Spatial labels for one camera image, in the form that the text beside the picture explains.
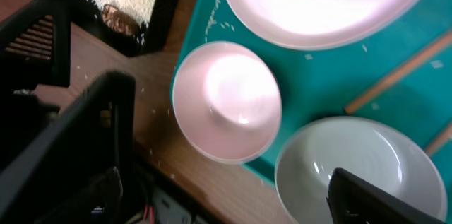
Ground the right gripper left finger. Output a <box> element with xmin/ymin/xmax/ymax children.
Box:
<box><xmin>1</xmin><ymin>71</ymin><xmax>136</xmax><ymax>223</ymax></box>

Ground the brown food scrap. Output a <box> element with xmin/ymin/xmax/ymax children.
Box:
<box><xmin>102</xmin><ymin>4</ymin><xmax>139</xmax><ymax>36</ymax></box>

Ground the black plastic tray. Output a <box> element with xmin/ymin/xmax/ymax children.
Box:
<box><xmin>65</xmin><ymin>0</ymin><xmax>178</xmax><ymax>57</ymax></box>

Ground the large white plate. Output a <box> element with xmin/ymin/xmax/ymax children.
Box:
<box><xmin>227</xmin><ymin>0</ymin><xmax>419</xmax><ymax>50</ymax></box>

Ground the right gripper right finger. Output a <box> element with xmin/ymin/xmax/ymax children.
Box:
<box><xmin>326</xmin><ymin>168</ymin><xmax>444</xmax><ymax>224</ymax></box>

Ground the small pink bowl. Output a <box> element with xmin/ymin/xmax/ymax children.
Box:
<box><xmin>172</xmin><ymin>41</ymin><xmax>283</xmax><ymax>164</ymax></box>

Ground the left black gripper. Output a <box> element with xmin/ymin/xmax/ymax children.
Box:
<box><xmin>1</xmin><ymin>0</ymin><xmax>71</xmax><ymax>167</ymax></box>

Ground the grey metal bowl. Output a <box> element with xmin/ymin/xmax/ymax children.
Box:
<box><xmin>275</xmin><ymin>117</ymin><xmax>448</xmax><ymax>223</ymax></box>

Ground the teal serving tray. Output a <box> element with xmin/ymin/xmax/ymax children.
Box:
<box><xmin>180</xmin><ymin>0</ymin><xmax>451</xmax><ymax>182</ymax></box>

